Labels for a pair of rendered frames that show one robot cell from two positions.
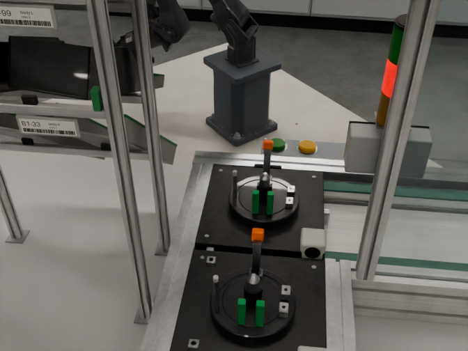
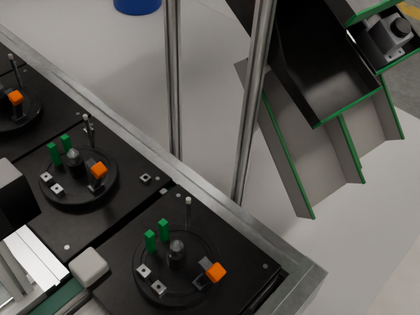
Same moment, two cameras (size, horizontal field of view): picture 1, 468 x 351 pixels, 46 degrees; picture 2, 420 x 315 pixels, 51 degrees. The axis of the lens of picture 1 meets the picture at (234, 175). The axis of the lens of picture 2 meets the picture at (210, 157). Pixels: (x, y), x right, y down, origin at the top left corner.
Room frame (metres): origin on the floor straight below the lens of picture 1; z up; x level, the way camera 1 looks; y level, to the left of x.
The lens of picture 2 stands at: (1.04, -0.30, 1.61)
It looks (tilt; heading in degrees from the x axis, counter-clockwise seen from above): 49 degrees down; 124
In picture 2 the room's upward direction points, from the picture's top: 3 degrees clockwise
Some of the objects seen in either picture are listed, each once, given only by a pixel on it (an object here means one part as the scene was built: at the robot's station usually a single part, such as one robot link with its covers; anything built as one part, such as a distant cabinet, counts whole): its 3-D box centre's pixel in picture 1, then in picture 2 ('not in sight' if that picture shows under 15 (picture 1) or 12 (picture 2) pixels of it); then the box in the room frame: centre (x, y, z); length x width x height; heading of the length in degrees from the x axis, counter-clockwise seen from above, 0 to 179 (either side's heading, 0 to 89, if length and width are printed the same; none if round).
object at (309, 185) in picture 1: (263, 208); (177, 270); (0.82, -0.06, 0.96); 0.24 x 0.24 x 0.02; 83
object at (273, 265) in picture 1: (253, 291); (75, 164); (0.57, -0.03, 1.01); 0.24 x 0.24 x 0.13; 83
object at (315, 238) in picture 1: (312, 244); (89, 269); (0.71, -0.15, 0.97); 0.05 x 0.05 x 0.04; 83
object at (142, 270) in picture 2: (289, 203); (144, 272); (0.80, -0.11, 1.00); 0.02 x 0.01 x 0.02; 173
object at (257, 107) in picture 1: (242, 94); not in sight; (1.27, -0.02, 0.96); 0.15 x 0.15 x 0.20; 36
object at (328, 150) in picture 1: (306, 159); not in sight; (1.03, -0.17, 0.93); 0.21 x 0.07 x 0.06; 83
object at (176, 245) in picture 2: (264, 178); (176, 246); (0.82, -0.06, 1.04); 0.02 x 0.02 x 0.03
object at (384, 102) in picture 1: (395, 106); not in sight; (0.68, -0.24, 1.28); 0.05 x 0.05 x 0.05
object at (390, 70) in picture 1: (402, 76); not in sight; (0.68, -0.24, 1.33); 0.05 x 0.05 x 0.05
